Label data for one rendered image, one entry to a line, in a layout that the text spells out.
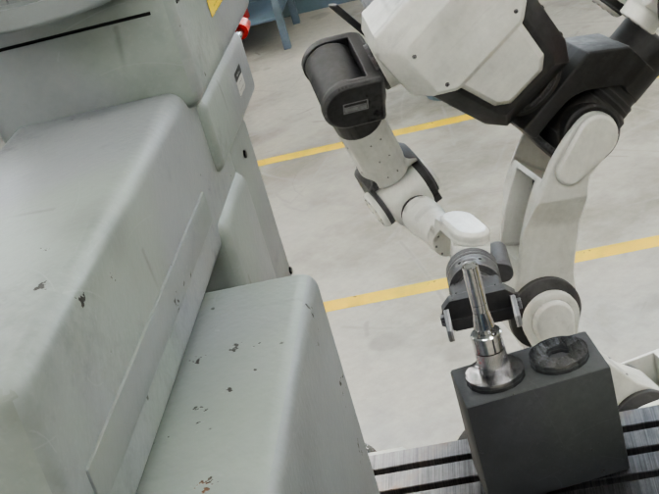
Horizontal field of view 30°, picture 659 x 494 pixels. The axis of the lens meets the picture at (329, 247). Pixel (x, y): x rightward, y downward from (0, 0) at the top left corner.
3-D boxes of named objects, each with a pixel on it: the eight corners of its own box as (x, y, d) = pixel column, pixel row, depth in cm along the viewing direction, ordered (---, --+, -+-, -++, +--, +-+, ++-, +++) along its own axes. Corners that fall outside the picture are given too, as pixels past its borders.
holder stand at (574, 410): (474, 467, 198) (447, 362, 190) (604, 427, 198) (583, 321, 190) (491, 510, 187) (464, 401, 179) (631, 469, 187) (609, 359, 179)
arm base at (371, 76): (318, 93, 227) (291, 52, 218) (379, 60, 225) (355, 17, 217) (340, 145, 217) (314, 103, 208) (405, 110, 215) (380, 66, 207)
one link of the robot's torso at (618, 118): (605, 105, 233) (564, 68, 228) (639, 123, 220) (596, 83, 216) (561, 158, 234) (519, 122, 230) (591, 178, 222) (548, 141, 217)
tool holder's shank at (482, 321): (474, 328, 183) (457, 263, 179) (494, 323, 183) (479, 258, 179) (476, 339, 181) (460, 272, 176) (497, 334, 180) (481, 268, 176)
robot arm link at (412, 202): (431, 264, 223) (389, 223, 240) (476, 230, 224) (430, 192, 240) (405, 222, 218) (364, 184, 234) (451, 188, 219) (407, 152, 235)
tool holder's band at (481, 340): (469, 333, 185) (468, 327, 184) (500, 325, 184) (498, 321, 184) (473, 348, 180) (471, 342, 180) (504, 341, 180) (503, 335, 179)
